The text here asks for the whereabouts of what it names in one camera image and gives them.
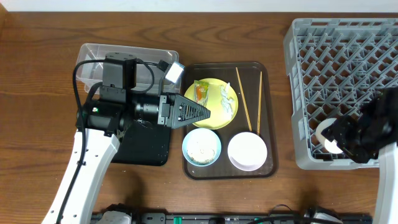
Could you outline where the white cup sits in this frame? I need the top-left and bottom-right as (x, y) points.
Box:
(315, 117), (343, 155)

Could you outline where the green snack wrapper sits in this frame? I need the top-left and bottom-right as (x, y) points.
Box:
(194, 80), (209, 106)

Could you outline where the light blue bowl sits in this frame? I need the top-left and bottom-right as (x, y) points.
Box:
(182, 128), (221, 167)

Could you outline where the white tissue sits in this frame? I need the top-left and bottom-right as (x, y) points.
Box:
(220, 83), (234, 116)

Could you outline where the wooden chopstick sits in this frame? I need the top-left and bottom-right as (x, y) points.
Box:
(235, 67), (252, 132)
(257, 72), (262, 136)

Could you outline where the pink bowl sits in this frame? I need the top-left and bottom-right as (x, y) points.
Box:
(227, 132), (268, 172)

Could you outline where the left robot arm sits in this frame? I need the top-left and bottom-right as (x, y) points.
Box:
(43, 52), (211, 223)

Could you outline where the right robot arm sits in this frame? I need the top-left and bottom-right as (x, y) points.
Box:
(315, 87), (397, 223)

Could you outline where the black plastic waste tray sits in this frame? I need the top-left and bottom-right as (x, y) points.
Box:
(112, 120), (171, 166)

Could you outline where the grey plastic dishwasher rack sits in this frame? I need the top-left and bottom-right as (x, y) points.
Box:
(283, 18), (397, 170)

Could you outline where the clear plastic waste bin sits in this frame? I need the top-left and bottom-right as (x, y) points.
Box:
(75, 42), (180, 96)

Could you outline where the yellow round plate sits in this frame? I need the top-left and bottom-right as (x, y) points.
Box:
(194, 78), (239, 129)

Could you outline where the brown serving tray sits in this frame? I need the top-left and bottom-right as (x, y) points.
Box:
(181, 62), (278, 180)

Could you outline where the left black cable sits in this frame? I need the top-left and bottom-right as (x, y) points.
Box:
(55, 58), (170, 224)

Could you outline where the black cable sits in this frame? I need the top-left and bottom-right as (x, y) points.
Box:
(55, 58), (170, 224)
(248, 203), (343, 224)

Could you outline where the right black cable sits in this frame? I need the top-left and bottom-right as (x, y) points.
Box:
(248, 203), (343, 224)

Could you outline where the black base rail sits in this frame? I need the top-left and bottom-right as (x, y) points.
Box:
(90, 213), (373, 224)

